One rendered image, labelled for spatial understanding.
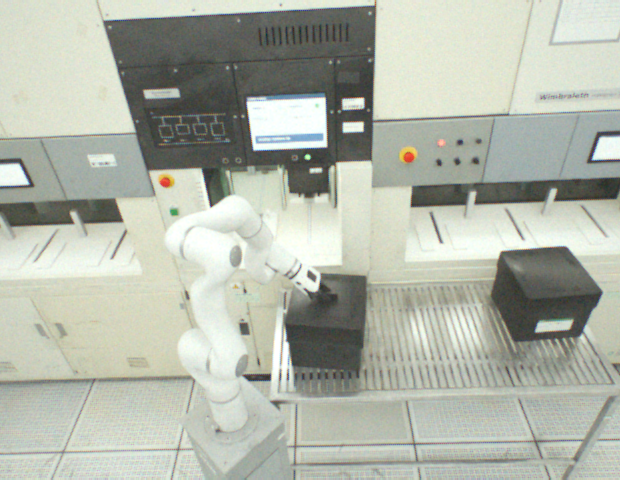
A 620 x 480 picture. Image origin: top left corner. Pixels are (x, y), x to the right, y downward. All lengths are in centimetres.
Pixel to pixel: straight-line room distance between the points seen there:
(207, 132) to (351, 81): 56
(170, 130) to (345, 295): 90
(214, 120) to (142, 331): 128
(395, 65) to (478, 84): 31
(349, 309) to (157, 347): 128
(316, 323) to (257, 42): 99
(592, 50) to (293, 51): 100
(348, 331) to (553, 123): 107
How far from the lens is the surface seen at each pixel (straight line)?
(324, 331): 173
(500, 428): 278
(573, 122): 201
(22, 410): 324
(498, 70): 184
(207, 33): 171
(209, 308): 137
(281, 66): 171
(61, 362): 302
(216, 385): 161
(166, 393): 293
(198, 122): 183
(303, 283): 170
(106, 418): 297
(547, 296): 196
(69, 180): 212
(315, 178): 249
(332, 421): 267
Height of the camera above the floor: 230
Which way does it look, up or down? 38 degrees down
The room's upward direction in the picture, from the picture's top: 4 degrees counter-clockwise
